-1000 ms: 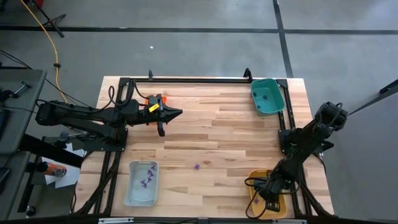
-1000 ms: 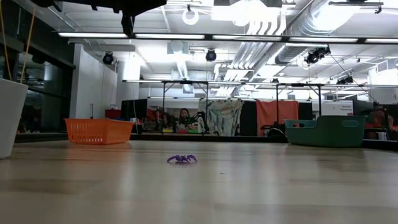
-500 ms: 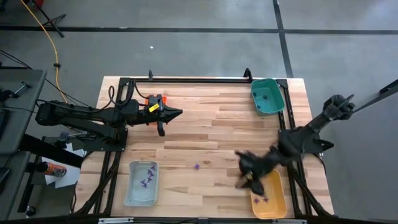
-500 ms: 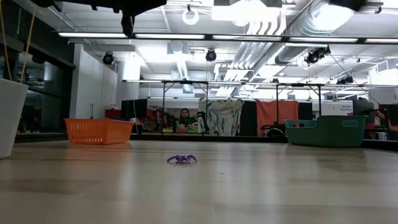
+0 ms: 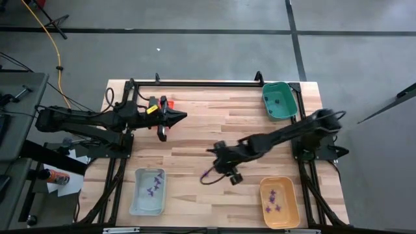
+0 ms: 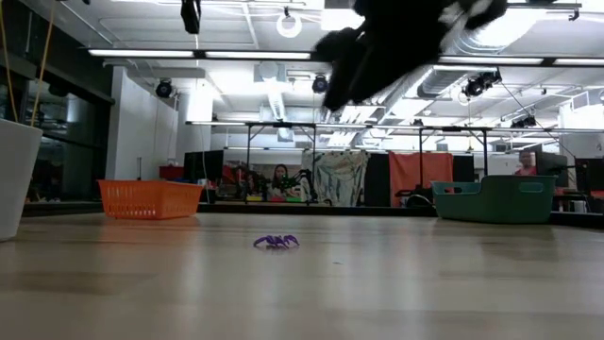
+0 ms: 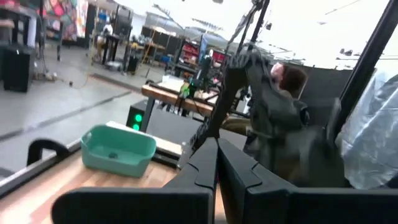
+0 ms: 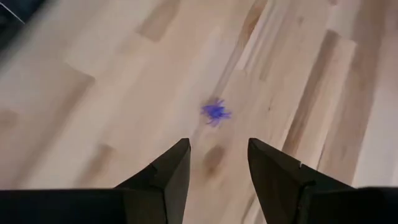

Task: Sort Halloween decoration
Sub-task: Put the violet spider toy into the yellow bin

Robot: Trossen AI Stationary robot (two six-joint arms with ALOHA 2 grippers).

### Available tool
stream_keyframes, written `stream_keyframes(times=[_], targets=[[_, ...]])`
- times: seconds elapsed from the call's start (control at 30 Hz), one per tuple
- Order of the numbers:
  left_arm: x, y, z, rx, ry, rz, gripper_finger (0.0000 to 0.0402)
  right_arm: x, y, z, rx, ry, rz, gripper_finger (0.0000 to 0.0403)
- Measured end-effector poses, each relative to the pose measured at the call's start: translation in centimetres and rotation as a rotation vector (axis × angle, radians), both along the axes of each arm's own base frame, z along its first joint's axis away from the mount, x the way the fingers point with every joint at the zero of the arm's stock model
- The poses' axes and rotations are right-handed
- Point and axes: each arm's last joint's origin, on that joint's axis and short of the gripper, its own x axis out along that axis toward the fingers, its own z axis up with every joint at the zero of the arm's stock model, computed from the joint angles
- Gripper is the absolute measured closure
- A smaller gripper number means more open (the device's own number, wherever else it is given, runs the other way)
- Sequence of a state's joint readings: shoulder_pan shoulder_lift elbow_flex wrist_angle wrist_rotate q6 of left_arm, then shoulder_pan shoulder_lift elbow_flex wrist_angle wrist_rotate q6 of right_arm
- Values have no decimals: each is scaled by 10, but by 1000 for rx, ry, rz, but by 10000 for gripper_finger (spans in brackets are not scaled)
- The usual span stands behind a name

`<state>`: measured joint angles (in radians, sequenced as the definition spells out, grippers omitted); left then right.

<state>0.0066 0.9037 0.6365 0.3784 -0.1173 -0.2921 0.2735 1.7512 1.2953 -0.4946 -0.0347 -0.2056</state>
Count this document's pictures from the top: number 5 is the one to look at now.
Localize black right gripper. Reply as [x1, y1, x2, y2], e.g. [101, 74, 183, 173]
[207, 140, 244, 186]

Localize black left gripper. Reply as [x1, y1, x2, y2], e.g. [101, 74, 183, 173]
[142, 95, 189, 143]

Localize teal plastic bin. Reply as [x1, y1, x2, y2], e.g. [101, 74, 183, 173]
[261, 81, 299, 122]

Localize yellow plastic bin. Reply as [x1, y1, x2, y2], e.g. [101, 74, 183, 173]
[259, 176, 302, 230]

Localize pale grey plastic bin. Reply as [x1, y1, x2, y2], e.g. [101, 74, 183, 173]
[129, 167, 167, 217]

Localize white paper sheets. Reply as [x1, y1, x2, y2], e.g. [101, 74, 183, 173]
[43, 148, 89, 198]

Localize black metal beam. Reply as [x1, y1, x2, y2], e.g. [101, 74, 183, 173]
[19, 139, 88, 176]

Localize orange and black can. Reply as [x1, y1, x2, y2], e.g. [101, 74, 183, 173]
[38, 168, 71, 186]

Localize black clamp tool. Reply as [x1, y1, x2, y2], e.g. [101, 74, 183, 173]
[0, 84, 34, 107]

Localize black tripod stand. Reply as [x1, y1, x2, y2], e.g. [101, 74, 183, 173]
[31, 0, 70, 40]

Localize grey side table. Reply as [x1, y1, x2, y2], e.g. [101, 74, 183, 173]
[0, 71, 50, 163]

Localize black slanted pole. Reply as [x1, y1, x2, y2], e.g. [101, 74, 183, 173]
[357, 83, 416, 124]

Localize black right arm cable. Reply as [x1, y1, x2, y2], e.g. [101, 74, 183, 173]
[200, 166, 230, 186]

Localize silver metal bracket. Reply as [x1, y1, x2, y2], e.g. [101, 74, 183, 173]
[285, 228, 322, 234]
[103, 227, 140, 234]

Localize yellow floor cable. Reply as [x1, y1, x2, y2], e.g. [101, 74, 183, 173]
[21, 0, 73, 110]

